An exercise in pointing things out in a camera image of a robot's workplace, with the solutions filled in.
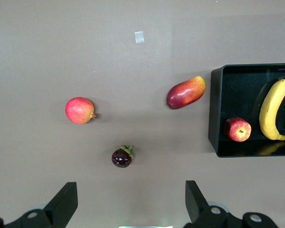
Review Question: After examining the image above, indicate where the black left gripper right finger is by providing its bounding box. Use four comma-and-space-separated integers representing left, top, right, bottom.
185, 180, 280, 228

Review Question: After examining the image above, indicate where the dark purple mangosteen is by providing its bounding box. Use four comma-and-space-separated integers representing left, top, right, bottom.
111, 144, 135, 169

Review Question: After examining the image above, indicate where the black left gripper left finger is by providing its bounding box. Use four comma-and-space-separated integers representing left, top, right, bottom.
0, 181, 79, 228

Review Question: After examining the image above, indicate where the black plastic box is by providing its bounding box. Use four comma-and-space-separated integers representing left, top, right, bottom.
208, 62, 285, 158

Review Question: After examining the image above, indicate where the pink red pomegranate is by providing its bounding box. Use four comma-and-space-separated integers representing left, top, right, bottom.
65, 96, 103, 125

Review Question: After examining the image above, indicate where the small clear tape piece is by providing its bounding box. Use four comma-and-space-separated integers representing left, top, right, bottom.
134, 30, 145, 44

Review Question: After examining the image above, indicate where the red orange mango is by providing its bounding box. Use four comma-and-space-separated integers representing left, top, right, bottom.
166, 76, 207, 110

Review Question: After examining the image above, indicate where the yellow banana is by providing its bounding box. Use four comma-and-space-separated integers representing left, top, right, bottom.
258, 77, 285, 142

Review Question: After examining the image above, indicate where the red yellow apple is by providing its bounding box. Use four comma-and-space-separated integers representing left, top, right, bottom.
223, 116, 252, 143

